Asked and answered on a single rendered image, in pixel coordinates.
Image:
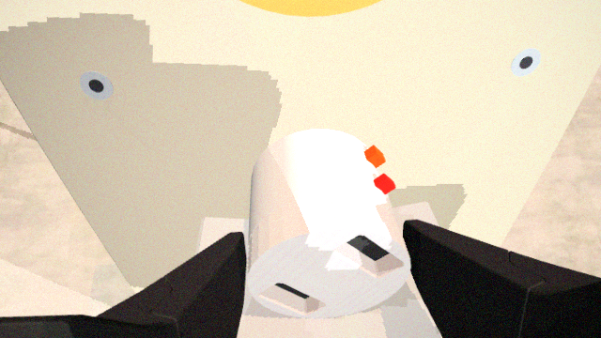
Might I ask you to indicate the white cylinder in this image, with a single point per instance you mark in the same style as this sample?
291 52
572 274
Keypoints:
323 239

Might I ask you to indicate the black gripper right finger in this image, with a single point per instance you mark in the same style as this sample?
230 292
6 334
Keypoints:
473 289

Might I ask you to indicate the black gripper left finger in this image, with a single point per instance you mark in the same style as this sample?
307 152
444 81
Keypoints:
201 298

